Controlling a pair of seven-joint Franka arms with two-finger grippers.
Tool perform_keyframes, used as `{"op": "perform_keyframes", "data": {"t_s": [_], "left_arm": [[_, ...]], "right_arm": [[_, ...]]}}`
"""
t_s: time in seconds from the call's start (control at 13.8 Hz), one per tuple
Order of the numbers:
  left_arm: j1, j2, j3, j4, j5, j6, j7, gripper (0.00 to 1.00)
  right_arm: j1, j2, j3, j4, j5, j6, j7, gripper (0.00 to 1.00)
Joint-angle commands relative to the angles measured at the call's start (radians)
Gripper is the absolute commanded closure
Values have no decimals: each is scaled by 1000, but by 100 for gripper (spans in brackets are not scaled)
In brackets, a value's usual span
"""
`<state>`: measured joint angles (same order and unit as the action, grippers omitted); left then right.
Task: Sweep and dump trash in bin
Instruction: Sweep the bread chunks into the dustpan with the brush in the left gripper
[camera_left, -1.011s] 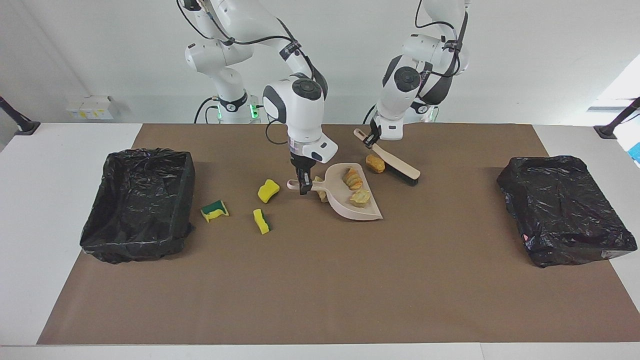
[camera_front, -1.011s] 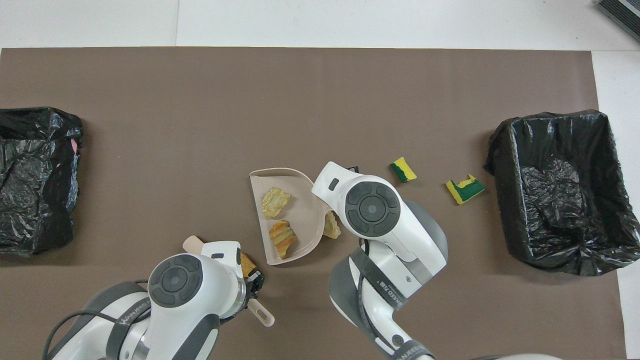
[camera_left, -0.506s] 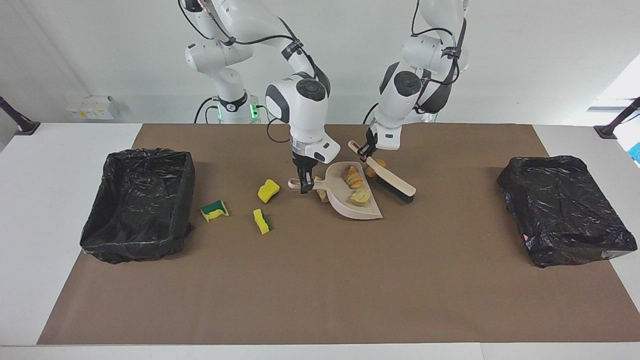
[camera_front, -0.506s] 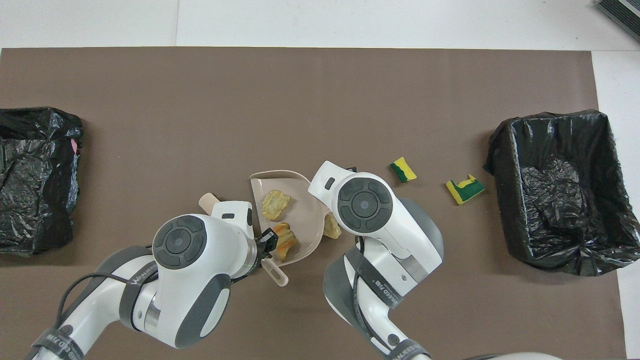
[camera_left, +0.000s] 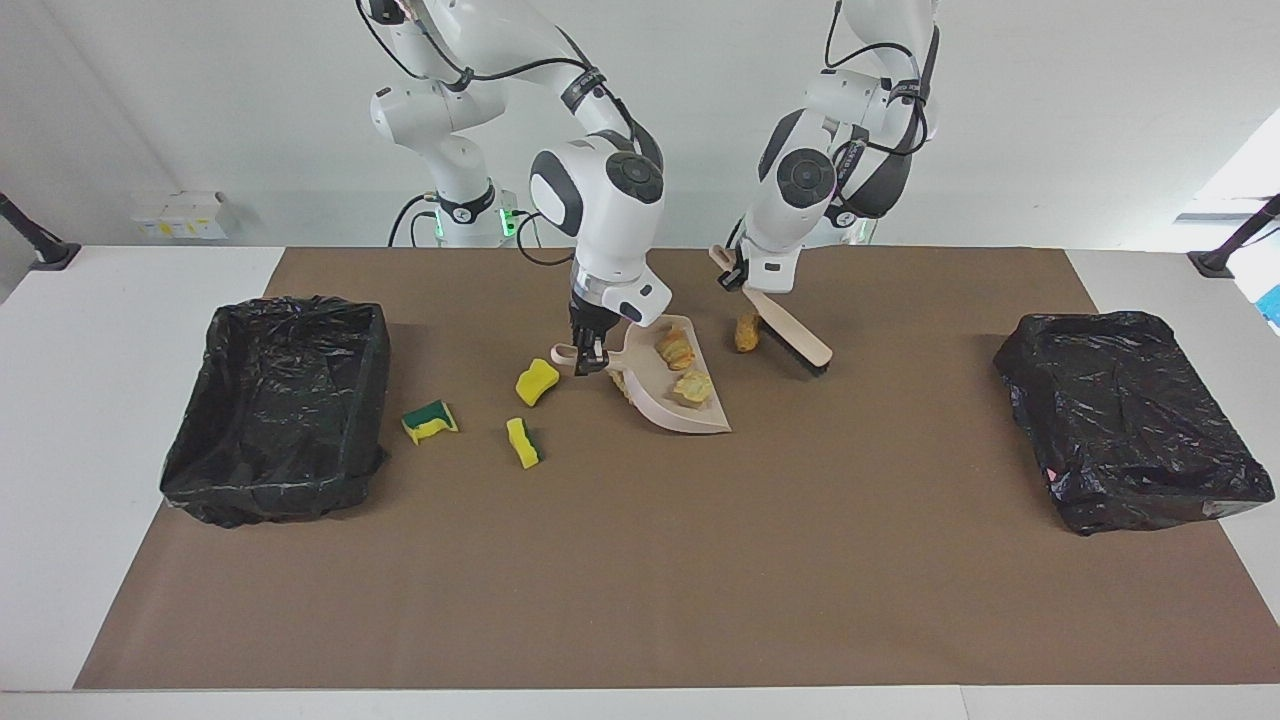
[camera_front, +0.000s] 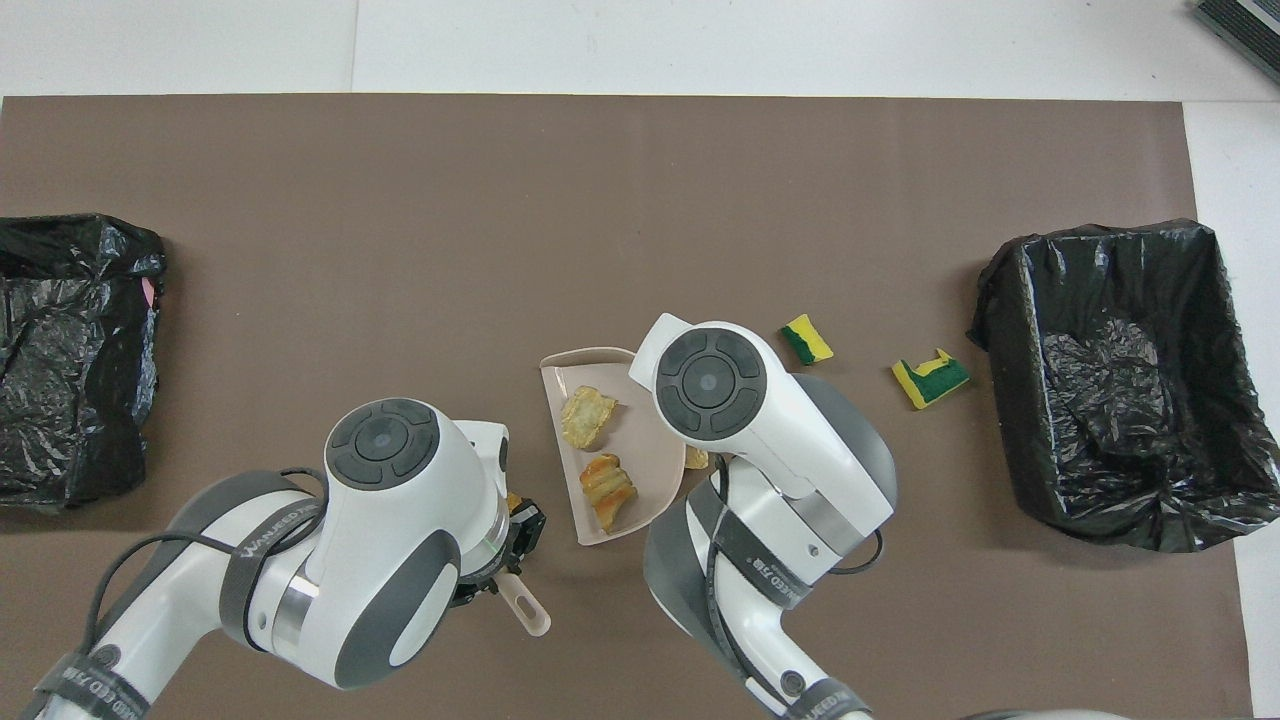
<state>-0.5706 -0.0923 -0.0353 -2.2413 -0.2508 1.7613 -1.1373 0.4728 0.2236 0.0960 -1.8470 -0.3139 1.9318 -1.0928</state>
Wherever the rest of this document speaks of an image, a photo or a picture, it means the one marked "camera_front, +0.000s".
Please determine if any small yellow green sponge piece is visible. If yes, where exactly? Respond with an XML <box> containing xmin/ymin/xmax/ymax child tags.
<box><xmin>779</xmin><ymin>313</ymin><xmax>836</xmax><ymax>367</ymax></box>

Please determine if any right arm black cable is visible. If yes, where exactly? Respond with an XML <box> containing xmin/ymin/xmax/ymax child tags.
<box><xmin>703</xmin><ymin>468</ymin><xmax>887</xmax><ymax>720</ymax></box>

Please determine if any notched yellow green sponge piece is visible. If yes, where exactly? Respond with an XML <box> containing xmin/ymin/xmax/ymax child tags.
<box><xmin>891</xmin><ymin>347</ymin><xmax>972</xmax><ymax>411</ymax></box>

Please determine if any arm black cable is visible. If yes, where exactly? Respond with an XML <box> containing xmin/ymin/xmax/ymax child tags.
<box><xmin>703</xmin><ymin>468</ymin><xmax>887</xmax><ymax>720</ymax></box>
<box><xmin>85</xmin><ymin>466</ymin><xmax>333</xmax><ymax>656</ymax></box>

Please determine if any black bag bin, pink spot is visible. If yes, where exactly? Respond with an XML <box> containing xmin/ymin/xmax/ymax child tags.
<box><xmin>0</xmin><ymin>213</ymin><xmax>168</xmax><ymax>513</ymax></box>

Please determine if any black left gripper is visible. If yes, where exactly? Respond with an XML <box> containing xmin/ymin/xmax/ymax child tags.
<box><xmin>450</xmin><ymin>497</ymin><xmax>549</xmax><ymax>608</ymax></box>

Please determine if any black bag lined bin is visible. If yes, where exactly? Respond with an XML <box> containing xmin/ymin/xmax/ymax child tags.
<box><xmin>966</xmin><ymin>218</ymin><xmax>1280</xmax><ymax>554</ymax></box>

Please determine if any beige plastic dustpan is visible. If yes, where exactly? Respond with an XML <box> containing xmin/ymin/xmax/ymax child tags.
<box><xmin>539</xmin><ymin>347</ymin><xmax>688</xmax><ymax>548</ymax></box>

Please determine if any brown table mat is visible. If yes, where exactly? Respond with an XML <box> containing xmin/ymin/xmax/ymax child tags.
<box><xmin>0</xmin><ymin>95</ymin><xmax>1256</xmax><ymax>720</ymax></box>

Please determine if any dark ribbed device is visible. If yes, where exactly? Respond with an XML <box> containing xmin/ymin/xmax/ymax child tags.
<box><xmin>1195</xmin><ymin>0</ymin><xmax>1280</xmax><ymax>86</ymax></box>

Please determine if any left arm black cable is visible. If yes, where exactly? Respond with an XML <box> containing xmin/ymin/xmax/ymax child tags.
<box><xmin>85</xmin><ymin>466</ymin><xmax>333</xmax><ymax>656</ymax></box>

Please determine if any beige hand brush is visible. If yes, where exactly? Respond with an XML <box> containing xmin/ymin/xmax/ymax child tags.
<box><xmin>497</xmin><ymin>572</ymin><xmax>553</xmax><ymax>639</ymax></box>

